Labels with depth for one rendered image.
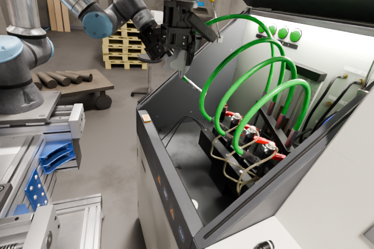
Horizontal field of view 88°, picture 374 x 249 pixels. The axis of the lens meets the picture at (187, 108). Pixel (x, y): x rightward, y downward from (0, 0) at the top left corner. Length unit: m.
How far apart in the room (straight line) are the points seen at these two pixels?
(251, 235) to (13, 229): 0.53
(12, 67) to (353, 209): 0.97
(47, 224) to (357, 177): 0.65
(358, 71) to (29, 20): 1.09
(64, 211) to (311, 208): 1.34
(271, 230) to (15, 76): 0.89
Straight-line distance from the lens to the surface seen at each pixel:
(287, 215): 0.61
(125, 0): 0.79
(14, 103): 0.87
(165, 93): 0.97
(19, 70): 0.85
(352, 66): 0.78
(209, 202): 0.77
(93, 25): 0.67
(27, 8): 0.93
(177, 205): 0.62
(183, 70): 0.59
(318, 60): 0.83
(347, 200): 0.54
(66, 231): 1.49
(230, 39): 1.05
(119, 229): 1.66
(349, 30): 0.76
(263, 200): 0.51
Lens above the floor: 1.45
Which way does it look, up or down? 30 degrees down
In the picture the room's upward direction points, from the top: 8 degrees clockwise
